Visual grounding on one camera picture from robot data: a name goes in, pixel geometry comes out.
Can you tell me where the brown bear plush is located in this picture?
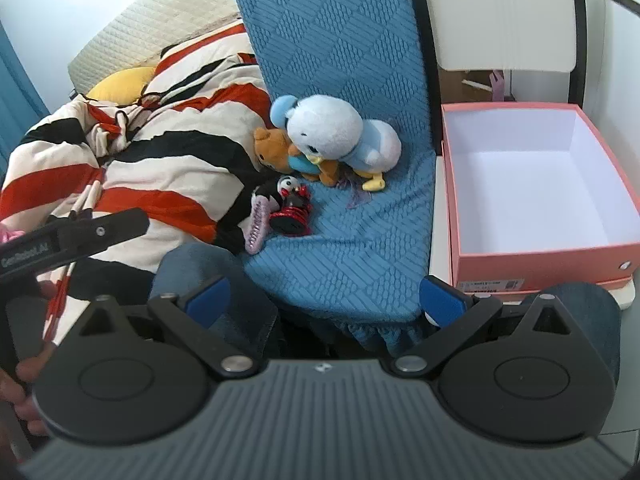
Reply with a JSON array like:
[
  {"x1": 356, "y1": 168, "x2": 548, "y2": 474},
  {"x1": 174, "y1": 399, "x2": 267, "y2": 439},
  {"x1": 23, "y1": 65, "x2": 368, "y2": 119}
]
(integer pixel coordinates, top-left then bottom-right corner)
[{"x1": 253, "y1": 127, "x2": 346, "y2": 188}]

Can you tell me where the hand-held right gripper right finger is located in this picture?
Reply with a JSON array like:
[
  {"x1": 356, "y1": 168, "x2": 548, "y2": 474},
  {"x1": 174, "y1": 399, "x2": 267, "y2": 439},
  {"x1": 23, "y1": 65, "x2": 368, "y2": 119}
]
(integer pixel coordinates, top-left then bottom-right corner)
[{"x1": 387, "y1": 275, "x2": 573, "y2": 378}]

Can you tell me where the blue curtain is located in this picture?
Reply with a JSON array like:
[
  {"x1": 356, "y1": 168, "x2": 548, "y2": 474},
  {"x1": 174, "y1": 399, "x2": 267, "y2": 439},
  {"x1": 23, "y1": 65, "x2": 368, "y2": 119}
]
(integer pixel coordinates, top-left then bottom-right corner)
[{"x1": 0, "y1": 25, "x2": 51, "y2": 141}]

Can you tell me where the person's left hand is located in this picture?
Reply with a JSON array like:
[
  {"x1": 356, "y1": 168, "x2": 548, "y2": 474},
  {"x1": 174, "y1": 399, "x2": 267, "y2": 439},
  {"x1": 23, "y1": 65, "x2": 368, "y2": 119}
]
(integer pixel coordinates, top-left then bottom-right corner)
[{"x1": 0, "y1": 280, "x2": 58, "y2": 436}]

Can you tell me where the white and blue penguin plush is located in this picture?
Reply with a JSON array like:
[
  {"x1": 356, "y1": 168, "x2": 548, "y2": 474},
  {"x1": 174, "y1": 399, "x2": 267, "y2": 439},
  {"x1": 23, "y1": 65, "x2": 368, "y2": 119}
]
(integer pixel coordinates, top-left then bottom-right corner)
[{"x1": 270, "y1": 94, "x2": 403, "y2": 193}]

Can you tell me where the blue textured chair cover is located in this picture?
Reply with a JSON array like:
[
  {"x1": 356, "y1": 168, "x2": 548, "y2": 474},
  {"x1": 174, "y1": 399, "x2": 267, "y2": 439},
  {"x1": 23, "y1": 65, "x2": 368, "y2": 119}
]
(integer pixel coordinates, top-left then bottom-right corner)
[{"x1": 227, "y1": 0, "x2": 436, "y2": 351}]

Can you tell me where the pink cardboard box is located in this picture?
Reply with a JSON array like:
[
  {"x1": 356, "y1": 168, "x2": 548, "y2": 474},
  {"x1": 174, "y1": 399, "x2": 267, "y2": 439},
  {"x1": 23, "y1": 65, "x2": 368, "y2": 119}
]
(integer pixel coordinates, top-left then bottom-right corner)
[{"x1": 440, "y1": 101, "x2": 640, "y2": 293}]

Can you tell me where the person's right leg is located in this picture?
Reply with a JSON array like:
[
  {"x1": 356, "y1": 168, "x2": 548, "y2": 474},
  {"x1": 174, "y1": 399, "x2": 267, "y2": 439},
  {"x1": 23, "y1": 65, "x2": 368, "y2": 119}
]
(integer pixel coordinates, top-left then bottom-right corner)
[{"x1": 542, "y1": 282, "x2": 623, "y2": 386}]

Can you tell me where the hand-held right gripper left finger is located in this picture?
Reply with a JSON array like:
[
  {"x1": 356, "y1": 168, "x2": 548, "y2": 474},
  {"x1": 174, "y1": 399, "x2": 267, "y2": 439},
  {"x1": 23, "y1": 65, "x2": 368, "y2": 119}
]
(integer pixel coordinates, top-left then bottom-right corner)
[{"x1": 77, "y1": 275, "x2": 256, "y2": 377}]

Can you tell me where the white folding chair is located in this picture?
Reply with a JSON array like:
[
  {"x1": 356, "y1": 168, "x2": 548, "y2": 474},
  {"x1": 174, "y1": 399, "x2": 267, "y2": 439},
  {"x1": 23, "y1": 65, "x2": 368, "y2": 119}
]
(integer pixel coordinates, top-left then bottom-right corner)
[{"x1": 402, "y1": 0, "x2": 640, "y2": 311}]

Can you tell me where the yellow pillow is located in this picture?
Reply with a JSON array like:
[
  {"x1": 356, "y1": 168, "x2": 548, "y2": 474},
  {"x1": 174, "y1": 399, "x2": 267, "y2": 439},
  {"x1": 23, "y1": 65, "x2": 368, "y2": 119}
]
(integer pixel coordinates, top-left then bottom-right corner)
[{"x1": 86, "y1": 66, "x2": 157, "y2": 103}]

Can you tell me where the striped red black white blanket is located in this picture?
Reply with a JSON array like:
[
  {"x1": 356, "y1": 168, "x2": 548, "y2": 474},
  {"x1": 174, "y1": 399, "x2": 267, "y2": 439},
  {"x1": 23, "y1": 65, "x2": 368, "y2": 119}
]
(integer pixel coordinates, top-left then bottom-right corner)
[{"x1": 0, "y1": 20, "x2": 281, "y2": 346}]

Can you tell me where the cream quilted headboard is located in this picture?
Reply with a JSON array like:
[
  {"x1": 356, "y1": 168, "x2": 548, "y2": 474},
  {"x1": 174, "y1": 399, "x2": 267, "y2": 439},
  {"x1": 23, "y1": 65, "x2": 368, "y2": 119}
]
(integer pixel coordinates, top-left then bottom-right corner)
[{"x1": 67, "y1": 0, "x2": 251, "y2": 96}]

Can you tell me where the pink comb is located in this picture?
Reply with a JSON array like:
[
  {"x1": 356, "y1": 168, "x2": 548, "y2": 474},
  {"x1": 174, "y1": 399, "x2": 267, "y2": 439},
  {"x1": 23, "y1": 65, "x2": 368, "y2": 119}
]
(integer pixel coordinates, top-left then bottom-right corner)
[{"x1": 245, "y1": 195, "x2": 273, "y2": 255}]

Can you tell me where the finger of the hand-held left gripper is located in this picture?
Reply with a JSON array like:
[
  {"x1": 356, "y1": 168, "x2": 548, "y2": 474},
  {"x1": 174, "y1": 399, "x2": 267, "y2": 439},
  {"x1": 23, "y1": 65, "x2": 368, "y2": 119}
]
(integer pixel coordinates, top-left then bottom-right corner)
[{"x1": 50, "y1": 208, "x2": 151, "y2": 261}]

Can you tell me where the black and red panda doll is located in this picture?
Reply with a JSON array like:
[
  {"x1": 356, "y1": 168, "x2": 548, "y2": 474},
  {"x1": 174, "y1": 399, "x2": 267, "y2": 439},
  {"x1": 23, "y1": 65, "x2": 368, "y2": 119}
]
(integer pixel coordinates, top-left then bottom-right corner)
[{"x1": 252, "y1": 175, "x2": 313, "y2": 236}]

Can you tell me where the purple organza ribbon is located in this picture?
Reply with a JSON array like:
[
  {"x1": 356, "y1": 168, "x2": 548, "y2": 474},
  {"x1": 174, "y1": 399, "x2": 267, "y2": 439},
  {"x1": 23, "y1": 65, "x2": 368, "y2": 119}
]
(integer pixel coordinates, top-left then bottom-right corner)
[{"x1": 335, "y1": 165, "x2": 373, "y2": 211}]

